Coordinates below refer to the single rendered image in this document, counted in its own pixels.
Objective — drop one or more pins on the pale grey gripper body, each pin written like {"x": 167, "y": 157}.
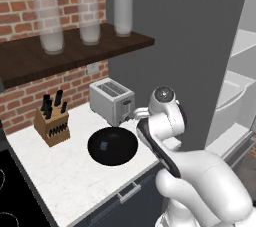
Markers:
{"x": 141, "y": 113}

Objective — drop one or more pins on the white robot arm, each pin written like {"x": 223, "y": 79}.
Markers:
{"x": 200, "y": 184}

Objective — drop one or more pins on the black bowl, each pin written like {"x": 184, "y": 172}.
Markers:
{"x": 112, "y": 146}

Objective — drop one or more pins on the grey fridge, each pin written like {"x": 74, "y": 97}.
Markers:
{"x": 173, "y": 37}

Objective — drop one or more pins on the tall clear glass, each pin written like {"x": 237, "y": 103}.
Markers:
{"x": 89, "y": 21}
{"x": 50, "y": 27}
{"x": 123, "y": 12}

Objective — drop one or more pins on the silver toaster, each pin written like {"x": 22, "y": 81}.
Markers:
{"x": 110, "y": 102}

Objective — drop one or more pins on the wooden knife block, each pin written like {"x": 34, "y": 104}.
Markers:
{"x": 53, "y": 126}

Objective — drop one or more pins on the dark drawer front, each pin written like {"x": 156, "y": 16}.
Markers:
{"x": 133, "y": 207}

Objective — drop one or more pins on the dark wooden shelf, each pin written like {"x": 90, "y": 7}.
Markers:
{"x": 66, "y": 54}

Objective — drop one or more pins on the black hob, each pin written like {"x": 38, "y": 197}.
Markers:
{"x": 16, "y": 191}

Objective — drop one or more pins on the white wall socket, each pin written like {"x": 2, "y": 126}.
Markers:
{"x": 93, "y": 68}

